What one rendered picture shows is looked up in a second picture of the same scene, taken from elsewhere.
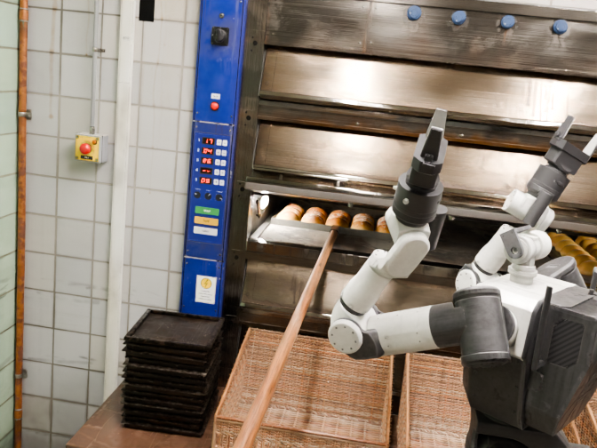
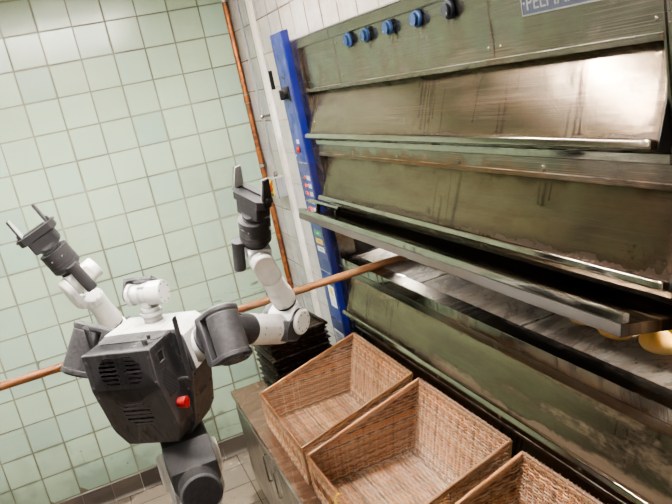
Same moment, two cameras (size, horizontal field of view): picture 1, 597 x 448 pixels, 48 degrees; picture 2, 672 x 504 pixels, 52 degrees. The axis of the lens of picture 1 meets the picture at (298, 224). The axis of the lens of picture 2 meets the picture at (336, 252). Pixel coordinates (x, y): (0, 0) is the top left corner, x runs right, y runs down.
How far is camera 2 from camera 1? 2.66 m
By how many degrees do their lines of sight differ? 63
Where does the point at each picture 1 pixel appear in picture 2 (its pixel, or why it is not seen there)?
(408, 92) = (361, 119)
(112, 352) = not seen: hidden behind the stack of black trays
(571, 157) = (245, 205)
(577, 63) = (440, 56)
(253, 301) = (351, 310)
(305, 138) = (341, 168)
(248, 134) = (320, 169)
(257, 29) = (302, 81)
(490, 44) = (389, 55)
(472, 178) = (410, 201)
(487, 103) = (397, 120)
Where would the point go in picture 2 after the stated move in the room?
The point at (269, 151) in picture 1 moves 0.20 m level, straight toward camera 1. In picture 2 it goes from (328, 182) to (286, 195)
